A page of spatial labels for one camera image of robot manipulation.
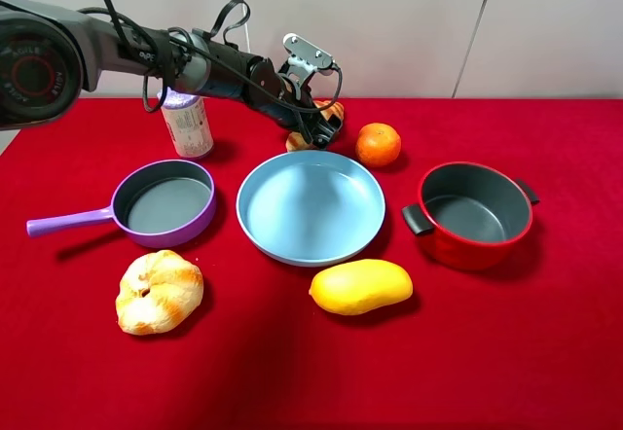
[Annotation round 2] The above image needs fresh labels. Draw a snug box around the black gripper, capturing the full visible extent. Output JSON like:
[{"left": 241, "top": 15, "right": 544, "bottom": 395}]
[{"left": 242, "top": 56, "right": 342, "bottom": 149}]

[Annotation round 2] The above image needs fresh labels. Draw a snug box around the striped croissant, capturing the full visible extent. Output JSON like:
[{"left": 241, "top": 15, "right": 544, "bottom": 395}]
[{"left": 285, "top": 102, "right": 345, "bottom": 152}]

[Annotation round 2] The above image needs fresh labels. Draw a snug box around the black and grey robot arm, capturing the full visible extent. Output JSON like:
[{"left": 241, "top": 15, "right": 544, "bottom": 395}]
[{"left": 1, "top": 0, "right": 343, "bottom": 149}]

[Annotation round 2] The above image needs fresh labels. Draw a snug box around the orange tangerine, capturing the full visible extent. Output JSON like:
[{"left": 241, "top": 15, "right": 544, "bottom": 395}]
[{"left": 355, "top": 123, "right": 402, "bottom": 167}]

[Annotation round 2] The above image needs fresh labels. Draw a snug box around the light blue round plate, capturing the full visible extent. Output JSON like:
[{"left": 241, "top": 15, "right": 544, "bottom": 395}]
[{"left": 236, "top": 151, "right": 385, "bottom": 268}]

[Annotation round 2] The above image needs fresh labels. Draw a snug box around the purple-capped white cylindrical can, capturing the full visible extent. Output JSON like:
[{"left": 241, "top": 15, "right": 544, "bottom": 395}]
[{"left": 161, "top": 89, "right": 214, "bottom": 160}]

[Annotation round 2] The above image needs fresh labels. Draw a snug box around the yellow mango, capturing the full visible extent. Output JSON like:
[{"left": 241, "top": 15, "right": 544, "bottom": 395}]
[{"left": 309, "top": 259, "right": 414, "bottom": 316}]

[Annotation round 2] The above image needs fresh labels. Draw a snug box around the round swirled bread roll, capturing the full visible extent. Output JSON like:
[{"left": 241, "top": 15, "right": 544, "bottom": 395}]
[{"left": 115, "top": 250, "right": 204, "bottom": 336}]

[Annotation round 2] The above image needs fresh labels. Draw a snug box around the black cable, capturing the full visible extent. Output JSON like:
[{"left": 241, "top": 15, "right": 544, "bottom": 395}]
[{"left": 83, "top": 0, "right": 344, "bottom": 145}]

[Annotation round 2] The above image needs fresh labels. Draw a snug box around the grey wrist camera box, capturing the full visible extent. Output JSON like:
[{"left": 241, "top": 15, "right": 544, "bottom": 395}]
[{"left": 282, "top": 33, "right": 336, "bottom": 74}]

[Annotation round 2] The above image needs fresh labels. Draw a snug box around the purple saucepan with handle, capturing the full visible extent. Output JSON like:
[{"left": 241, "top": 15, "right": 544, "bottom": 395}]
[{"left": 26, "top": 160, "right": 216, "bottom": 249}]

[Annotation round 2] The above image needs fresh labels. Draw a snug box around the red pot with black handles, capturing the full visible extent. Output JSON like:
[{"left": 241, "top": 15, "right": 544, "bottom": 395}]
[{"left": 402, "top": 161, "right": 540, "bottom": 271}]

